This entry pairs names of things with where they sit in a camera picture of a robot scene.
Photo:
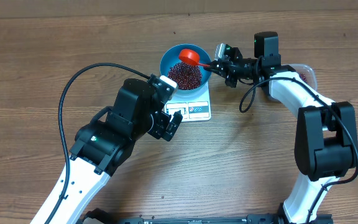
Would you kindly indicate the orange measuring scoop blue handle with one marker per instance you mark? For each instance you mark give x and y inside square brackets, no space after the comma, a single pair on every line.
[191,57]

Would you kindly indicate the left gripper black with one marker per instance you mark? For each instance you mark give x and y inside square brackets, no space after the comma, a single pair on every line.
[160,130]

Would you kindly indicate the white digital kitchen scale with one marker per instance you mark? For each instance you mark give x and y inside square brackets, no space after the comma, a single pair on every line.
[194,105]

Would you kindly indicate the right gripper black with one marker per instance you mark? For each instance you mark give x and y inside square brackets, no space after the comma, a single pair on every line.
[233,78]

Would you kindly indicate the blue bowl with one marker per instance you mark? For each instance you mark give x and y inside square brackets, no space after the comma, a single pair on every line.
[170,58]

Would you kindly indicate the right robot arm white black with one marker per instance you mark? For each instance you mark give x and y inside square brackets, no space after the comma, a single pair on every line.
[326,145]

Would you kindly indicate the red beans in bowl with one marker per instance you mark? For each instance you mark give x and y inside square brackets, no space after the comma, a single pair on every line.
[186,76]

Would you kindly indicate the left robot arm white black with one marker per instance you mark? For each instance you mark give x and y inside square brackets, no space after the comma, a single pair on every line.
[106,142]

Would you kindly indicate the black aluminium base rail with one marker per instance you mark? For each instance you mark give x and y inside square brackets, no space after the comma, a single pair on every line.
[100,216]

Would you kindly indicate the clear plastic container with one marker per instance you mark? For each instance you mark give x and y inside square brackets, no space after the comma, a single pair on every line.
[309,72]

